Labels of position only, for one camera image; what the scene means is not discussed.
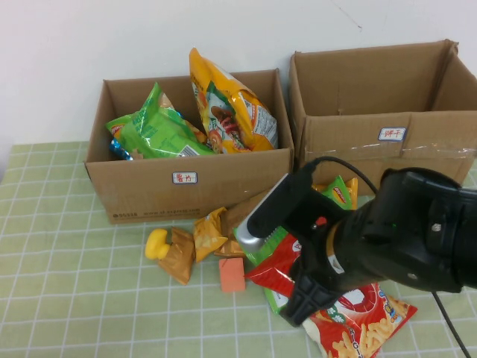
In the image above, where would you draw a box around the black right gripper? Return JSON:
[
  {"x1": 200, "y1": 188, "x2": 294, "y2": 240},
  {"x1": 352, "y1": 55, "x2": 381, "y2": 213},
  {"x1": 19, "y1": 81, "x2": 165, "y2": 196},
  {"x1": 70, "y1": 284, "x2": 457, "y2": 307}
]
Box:
[{"x1": 279, "y1": 186, "x2": 347, "y2": 328}]

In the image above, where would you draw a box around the red shrimp chips bag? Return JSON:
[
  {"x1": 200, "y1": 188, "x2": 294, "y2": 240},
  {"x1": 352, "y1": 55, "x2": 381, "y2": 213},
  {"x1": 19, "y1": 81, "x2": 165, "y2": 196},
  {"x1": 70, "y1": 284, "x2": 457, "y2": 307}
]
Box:
[{"x1": 244, "y1": 233, "x2": 418, "y2": 358}]

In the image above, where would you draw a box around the long brown snack packet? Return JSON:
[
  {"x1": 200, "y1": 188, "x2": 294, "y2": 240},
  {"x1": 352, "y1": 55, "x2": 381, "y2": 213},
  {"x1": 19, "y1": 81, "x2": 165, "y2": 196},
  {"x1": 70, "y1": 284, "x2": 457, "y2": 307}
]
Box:
[{"x1": 222, "y1": 188, "x2": 279, "y2": 239}]

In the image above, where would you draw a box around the yellow-orange snack bag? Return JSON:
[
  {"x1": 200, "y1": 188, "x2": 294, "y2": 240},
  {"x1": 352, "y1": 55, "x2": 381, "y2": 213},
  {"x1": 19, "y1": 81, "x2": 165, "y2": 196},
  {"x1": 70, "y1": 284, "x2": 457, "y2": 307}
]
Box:
[{"x1": 311, "y1": 178, "x2": 359, "y2": 212}]

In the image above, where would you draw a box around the small brown snack packet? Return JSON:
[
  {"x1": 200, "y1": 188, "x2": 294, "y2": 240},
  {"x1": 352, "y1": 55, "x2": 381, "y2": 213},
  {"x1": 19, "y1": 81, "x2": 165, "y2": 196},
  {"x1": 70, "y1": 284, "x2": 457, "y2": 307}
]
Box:
[{"x1": 157, "y1": 226, "x2": 197, "y2": 286}]

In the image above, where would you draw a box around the blue dotted snack bag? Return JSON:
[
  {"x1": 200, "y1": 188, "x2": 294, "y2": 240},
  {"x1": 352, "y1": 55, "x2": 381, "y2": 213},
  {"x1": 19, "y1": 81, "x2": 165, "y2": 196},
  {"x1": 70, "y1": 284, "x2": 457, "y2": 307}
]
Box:
[{"x1": 108, "y1": 136, "x2": 134, "y2": 161}]

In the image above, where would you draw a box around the orange foam cube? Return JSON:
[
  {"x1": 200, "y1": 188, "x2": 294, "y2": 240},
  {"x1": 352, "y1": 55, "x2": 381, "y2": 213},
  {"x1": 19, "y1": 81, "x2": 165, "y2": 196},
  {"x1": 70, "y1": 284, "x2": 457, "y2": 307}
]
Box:
[{"x1": 218, "y1": 257, "x2": 246, "y2": 293}]

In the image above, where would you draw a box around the large green chips bag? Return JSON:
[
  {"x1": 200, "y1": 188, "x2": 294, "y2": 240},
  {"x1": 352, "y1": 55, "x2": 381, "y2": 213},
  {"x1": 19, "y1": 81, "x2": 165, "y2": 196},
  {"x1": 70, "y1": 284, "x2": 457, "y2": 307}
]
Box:
[{"x1": 233, "y1": 175, "x2": 354, "y2": 316}]

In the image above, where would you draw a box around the small yellow chips packet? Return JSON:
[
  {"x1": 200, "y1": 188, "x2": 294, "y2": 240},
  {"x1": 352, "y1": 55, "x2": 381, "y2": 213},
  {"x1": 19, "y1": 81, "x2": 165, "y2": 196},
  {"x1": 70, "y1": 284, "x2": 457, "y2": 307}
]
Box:
[{"x1": 192, "y1": 207, "x2": 229, "y2": 263}]

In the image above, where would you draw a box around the taped cardboard box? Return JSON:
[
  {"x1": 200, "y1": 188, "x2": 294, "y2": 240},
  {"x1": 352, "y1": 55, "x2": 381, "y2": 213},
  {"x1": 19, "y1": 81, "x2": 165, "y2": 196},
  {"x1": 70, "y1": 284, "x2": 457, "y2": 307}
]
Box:
[{"x1": 288, "y1": 39, "x2": 477, "y2": 197}]

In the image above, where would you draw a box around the white label with red writing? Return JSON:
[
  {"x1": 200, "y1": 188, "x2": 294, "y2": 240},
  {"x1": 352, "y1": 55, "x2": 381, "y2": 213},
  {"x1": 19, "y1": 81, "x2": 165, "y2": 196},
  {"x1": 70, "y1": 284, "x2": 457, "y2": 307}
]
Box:
[
  {"x1": 171, "y1": 171, "x2": 198, "y2": 185},
  {"x1": 377, "y1": 127, "x2": 407, "y2": 142}
]

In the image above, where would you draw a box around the cardboard box with printed text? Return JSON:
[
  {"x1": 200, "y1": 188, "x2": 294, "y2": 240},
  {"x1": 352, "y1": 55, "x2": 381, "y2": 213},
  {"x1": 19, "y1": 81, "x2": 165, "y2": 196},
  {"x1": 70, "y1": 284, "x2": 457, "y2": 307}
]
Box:
[{"x1": 83, "y1": 69, "x2": 295, "y2": 224}]

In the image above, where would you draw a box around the green checkered tablecloth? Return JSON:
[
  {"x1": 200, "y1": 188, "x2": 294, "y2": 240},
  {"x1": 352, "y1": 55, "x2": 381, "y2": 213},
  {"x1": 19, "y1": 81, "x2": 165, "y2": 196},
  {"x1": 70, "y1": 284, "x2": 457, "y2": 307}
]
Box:
[{"x1": 0, "y1": 141, "x2": 477, "y2": 358}]

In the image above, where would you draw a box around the yellow chips bag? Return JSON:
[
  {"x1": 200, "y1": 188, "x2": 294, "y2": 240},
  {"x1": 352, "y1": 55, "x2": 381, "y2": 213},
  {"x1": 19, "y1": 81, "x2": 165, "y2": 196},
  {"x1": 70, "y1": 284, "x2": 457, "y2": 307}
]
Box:
[{"x1": 189, "y1": 47, "x2": 279, "y2": 154}]

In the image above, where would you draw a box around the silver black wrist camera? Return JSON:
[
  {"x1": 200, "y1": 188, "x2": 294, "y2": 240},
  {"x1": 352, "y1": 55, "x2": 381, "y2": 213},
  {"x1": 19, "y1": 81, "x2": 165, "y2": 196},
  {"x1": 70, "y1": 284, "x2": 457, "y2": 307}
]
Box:
[{"x1": 236, "y1": 172, "x2": 316, "y2": 257}]

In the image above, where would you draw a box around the black cable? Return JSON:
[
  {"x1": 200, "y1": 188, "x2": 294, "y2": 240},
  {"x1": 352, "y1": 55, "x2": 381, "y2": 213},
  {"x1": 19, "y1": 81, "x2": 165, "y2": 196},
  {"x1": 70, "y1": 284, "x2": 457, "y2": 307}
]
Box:
[
  {"x1": 303, "y1": 155, "x2": 378, "y2": 197},
  {"x1": 431, "y1": 290, "x2": 473, "y2": 358}
]

